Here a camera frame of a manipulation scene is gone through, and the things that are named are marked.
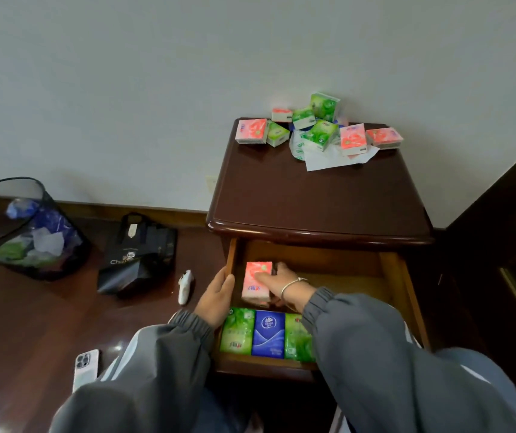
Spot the person's left hand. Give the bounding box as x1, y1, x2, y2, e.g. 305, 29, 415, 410
194, 267, 236, 330

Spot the person's right hand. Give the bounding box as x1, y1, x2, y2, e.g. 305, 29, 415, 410
255, 262, 317, 312

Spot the person's left forearm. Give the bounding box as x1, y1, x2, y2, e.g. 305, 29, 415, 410
50, 309, 216, 433

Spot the person's right forearm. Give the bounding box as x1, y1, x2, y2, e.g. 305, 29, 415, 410
301, 287, 516, 433

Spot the small white gadget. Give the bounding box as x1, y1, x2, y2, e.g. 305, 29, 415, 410
177, 269, 195, 306

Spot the green tissue packet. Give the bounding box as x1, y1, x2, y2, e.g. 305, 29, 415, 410
219, 307, 256, 356
284, 313, 316, 363
266, 122, 291, 148
292, 107, 317, 131
310, 92, 341, 123
301, 120, 340, 152

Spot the blue tissue packet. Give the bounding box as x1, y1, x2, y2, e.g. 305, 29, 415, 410
252, 310, 286, 359

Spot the wooden nightstand drawer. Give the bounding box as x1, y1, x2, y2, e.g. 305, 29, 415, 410
215, 239, 431, 384

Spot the dark brown wooden nightstand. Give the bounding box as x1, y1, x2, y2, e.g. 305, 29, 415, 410
206, 118, 436, 384

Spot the black paper shopping bag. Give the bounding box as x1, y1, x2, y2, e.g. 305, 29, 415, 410
96, 213, 178, 297

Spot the white tissue paper sheet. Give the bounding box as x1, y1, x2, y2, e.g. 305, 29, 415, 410
302, 143, 380, 172

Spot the clear plastic wrapper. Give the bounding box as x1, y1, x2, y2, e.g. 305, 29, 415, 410
289, 130, 307, 161

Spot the white smartphone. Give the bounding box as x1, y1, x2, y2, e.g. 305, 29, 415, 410
72, 349, 101, 394

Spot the white crumpled paper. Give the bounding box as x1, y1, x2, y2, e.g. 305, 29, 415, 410
32, 227, 66, 257

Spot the blue plastic rubbish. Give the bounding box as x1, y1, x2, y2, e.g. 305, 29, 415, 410
6, 198, 83, 248

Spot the green wrapper rubbish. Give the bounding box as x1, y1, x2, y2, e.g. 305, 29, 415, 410
0, 234, 60, 269

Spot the dark wooden furniture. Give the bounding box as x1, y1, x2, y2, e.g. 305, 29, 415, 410
436, 135, 516, 433

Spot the silver bangle bracelet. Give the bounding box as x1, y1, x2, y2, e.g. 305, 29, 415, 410
280, 277, 309, 312

